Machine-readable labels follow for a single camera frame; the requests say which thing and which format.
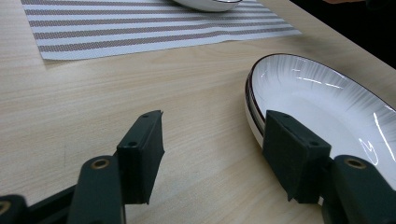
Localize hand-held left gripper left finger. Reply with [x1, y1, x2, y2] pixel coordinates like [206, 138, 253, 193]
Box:
[116, 109, 165, 205]

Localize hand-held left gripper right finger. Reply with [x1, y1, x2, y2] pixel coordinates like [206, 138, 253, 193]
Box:
[262, 109, 332, 204]

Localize white plate with dark rim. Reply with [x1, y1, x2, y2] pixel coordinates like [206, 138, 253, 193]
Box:
[244, 81, 266, 147]
[246, 52, 396, 207]
[171, 0, 244, 13]

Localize grey striped placemat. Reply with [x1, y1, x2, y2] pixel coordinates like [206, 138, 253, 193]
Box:
[20, 0, 303, 62]

